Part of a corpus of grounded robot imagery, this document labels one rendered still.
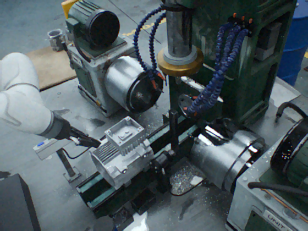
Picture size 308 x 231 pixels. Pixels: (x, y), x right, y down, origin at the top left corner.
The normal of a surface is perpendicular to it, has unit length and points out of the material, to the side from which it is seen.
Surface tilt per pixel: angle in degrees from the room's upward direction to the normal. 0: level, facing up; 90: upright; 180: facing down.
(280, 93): 0
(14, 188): 2
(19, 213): 2
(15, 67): 27
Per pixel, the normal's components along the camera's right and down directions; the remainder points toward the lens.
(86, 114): -0.09, -0.68
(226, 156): -0.51, -0.25
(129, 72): -0.31, -0.51
